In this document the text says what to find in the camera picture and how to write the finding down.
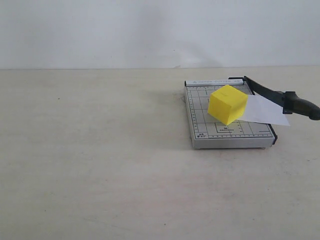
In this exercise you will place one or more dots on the yellow foam cube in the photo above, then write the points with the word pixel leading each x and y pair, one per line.
pixel 227 104

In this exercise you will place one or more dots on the white paper sheet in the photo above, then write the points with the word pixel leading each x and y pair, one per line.
pixel 258 109

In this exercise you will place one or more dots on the black cutter blade arm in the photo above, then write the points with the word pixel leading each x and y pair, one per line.
pixel 290 102

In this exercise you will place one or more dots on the grey paper cutter base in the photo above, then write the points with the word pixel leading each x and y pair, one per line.
pixel 208 133

